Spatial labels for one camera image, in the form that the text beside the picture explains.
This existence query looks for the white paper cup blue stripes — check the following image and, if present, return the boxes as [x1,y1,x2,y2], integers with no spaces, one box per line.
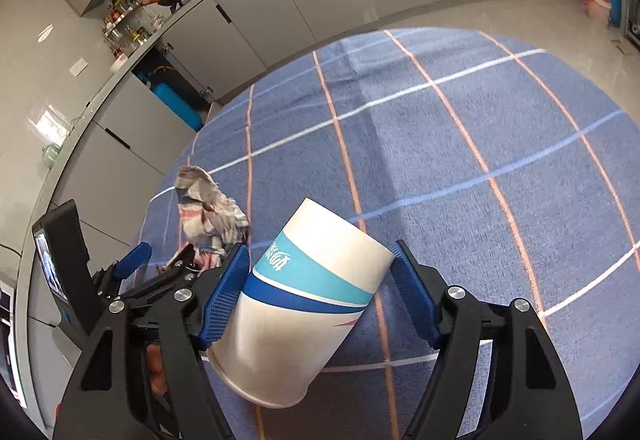
[207,198,394,408]

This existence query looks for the grey kitchen cabinets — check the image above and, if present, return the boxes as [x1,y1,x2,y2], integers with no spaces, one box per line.
[14,0,586,421]

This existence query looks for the person's left hand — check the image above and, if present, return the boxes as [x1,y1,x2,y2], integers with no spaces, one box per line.
[146,344,168,396]

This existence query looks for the crumpled patterned wrapper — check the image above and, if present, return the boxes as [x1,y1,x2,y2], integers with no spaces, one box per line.
[174,166,250,271]

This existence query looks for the green ceramic jar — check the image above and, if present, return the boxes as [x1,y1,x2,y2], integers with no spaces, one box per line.
[42,142,62,169]

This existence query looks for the blue water jug under counter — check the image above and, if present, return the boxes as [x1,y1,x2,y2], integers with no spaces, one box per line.
[151,82,203,131]

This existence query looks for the blue plaid tablecloth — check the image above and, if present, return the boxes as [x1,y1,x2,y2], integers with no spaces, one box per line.
[136,26,640,440]

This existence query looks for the spice rack with bottles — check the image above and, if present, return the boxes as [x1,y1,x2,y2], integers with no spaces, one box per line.
[102,0,165,59]

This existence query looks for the pink bucket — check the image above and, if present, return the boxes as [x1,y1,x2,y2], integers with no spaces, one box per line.
[584,0,612,26]

